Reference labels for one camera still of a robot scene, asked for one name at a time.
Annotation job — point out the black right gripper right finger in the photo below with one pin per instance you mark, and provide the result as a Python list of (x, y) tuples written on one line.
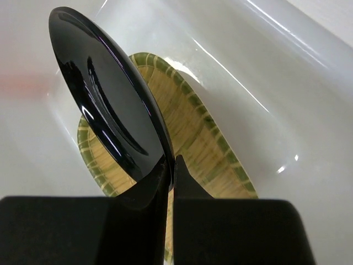
[(234, 231)]

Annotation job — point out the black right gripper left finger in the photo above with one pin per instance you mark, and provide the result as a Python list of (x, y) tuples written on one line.
[(127, 229)]

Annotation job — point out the green yellow woven bamboo tray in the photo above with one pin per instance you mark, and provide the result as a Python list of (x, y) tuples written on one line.
[(192, 130)]

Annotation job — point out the black round plate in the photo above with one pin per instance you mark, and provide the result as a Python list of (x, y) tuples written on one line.
[(110, 93)]

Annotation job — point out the white plastic bin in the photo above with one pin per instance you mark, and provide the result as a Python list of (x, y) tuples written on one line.
[(278, 86)]

